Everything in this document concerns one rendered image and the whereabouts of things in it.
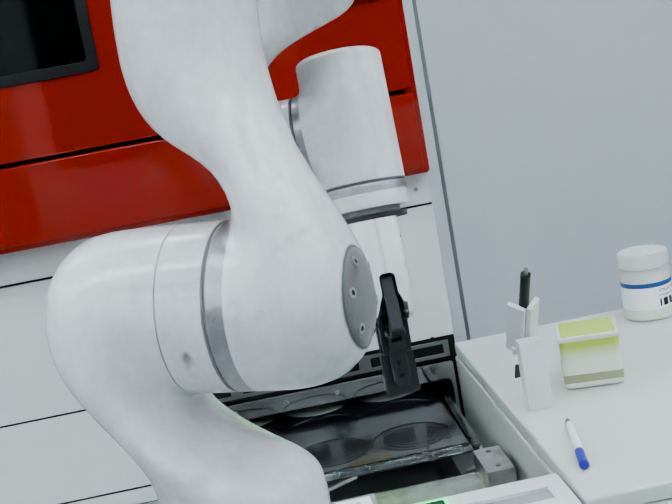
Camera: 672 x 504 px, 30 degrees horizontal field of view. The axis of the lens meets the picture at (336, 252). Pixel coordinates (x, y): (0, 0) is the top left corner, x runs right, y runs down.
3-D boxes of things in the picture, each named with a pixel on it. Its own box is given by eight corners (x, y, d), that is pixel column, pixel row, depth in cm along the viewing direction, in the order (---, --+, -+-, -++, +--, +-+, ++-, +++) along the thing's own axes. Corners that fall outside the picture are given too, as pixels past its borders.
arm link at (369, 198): (317, 197, 126) (323, 226, 126) (323, 190, 117) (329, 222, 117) (398, 181, 127) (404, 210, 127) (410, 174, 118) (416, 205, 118)
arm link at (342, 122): (304, 194, 118) (399, 174, 117) (277, 58, 119) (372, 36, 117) (320, 196, 127) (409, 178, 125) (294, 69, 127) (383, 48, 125)
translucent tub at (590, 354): (561, 373, 160) (553, 322, 159) (620, 365, 159) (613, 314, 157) (564, 392, 153) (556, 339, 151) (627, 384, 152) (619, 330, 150)
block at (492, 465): (475, 471, 156) (472, 449, 155) (502, 465, 156) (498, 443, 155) (490, 495, 148) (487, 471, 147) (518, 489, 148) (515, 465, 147)
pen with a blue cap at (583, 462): (562, 415, 142) (578, 461, 128) (571, 414, 142) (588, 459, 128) (563, 424, 142) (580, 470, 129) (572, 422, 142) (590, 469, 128)
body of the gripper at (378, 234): (325, 217, 127) (347, 326, 126) (333, 211, 116) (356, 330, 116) (398, 203, 127) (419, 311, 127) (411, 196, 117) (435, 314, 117)
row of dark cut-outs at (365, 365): (152, 415, 180) (148, 399, 179) (449, 354, 183) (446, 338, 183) (152, 416, 179) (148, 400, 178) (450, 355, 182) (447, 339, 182)
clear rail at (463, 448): (192, 509, 157) (190, 498, 157) (482, 447, 160) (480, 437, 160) (192, 513, 156) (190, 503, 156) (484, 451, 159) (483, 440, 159)
